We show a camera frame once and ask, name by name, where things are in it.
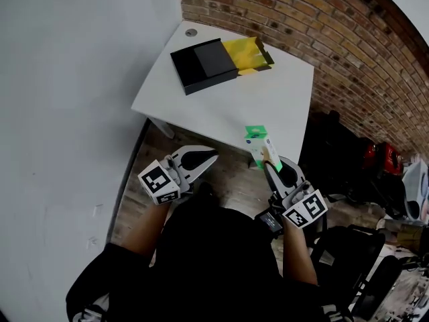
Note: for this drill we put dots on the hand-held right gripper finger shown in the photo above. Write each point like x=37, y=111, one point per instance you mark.
x=274, y=181
x=299, y=174

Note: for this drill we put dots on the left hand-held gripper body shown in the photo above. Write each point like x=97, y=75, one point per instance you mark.
x=157, y=181

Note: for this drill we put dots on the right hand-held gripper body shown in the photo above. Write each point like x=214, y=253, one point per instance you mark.
x=306, y=210

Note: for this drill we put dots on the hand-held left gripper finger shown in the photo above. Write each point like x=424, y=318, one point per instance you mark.
x=202, y=169
x=192, y=149

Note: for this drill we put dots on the green and white small box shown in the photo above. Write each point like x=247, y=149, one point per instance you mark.
x=259, y=146

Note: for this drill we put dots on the person's right forearm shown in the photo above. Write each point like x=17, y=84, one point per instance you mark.
x=300, y=257

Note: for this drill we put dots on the person's left forearm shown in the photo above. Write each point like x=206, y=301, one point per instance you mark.
x=144, y=233

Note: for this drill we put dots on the black device with screen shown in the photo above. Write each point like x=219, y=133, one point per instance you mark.
x=269, y=221

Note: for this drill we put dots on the black office chair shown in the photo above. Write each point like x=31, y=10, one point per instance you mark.
x=352, y=247
x=335, y=153

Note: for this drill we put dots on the white table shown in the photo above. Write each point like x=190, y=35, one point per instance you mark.
x=234, y=106

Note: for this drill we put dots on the red case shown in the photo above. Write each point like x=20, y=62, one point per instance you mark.
x=388, y=156

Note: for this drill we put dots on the person's black clothing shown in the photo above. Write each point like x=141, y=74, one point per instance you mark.
x=214, y=267

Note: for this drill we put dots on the white grey container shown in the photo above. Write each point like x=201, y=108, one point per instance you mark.
x=414, y=183

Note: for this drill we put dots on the white wall outlet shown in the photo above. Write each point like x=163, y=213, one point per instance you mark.
x=91, y=241
x=98, y=210

